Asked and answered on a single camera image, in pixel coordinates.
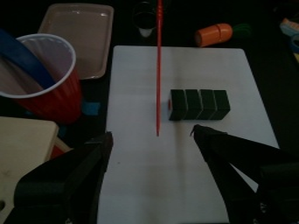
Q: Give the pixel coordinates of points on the blue tape patch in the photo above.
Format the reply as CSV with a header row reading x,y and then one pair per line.
x,y
90,108

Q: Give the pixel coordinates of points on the orange toy carrot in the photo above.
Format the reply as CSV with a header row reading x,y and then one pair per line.
x,y
212,34

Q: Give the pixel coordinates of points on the black and white object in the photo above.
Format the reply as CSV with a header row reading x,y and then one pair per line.
x,y
144,20

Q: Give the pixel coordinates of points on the beige wooden block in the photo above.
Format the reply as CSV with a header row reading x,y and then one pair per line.
x,y
22,151

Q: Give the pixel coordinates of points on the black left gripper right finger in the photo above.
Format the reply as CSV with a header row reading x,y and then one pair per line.
x,y
248,172

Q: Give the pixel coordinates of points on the colourful toy pieces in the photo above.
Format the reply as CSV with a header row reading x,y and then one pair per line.
x,y
291,32

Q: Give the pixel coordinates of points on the white cutting board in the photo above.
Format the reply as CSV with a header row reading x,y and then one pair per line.
x,y
154,175

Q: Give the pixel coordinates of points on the red toy knife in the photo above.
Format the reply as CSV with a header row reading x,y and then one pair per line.
x,y
158,73

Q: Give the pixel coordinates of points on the dark green sushi piece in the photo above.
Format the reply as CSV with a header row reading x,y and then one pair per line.
x,y
207,104
193,104
221,104
177,105

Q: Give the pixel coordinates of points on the white rectangular plate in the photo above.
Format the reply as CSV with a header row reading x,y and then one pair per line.
x,y
81,38

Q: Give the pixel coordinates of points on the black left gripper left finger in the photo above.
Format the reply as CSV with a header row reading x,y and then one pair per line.
x,y
65,180

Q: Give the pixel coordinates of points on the red plastic cup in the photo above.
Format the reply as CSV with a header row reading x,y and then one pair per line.
x,y
53,102

